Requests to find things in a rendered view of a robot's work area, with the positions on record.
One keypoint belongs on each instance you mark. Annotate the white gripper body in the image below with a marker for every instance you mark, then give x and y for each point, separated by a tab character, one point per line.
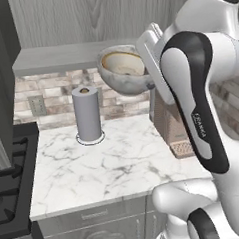
150	54

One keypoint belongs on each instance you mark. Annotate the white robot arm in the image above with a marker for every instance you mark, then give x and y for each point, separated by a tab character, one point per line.
223	95

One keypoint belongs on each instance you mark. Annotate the grey marble bowl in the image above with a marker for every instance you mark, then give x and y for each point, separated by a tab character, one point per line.
122	81

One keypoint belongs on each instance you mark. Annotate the grey wood open cabinet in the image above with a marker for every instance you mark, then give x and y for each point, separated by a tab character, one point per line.
67	58

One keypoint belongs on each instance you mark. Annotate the brown boxy countertop appliance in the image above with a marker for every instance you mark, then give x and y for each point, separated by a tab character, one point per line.
168	125

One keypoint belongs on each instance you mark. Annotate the grey paper towel roll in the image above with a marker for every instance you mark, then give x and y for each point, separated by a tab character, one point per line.
87	115

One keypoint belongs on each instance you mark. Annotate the paper towel holder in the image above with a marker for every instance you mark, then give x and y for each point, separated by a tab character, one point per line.
91	143

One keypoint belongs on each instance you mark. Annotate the dark grey range hood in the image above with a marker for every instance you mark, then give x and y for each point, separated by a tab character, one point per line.
1	65

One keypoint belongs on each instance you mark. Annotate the narrow grey cupboard door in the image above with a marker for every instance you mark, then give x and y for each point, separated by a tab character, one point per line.
158	227

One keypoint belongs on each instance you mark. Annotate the grey drawer front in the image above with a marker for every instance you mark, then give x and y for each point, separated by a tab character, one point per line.
64	220

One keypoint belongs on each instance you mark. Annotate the black hob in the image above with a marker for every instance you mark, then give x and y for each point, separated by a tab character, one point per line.
15	184

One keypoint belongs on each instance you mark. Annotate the wide grey cupboard door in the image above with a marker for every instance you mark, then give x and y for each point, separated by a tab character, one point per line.
98	238

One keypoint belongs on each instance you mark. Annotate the grey wall outlet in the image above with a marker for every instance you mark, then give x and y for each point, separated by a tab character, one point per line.
37	105

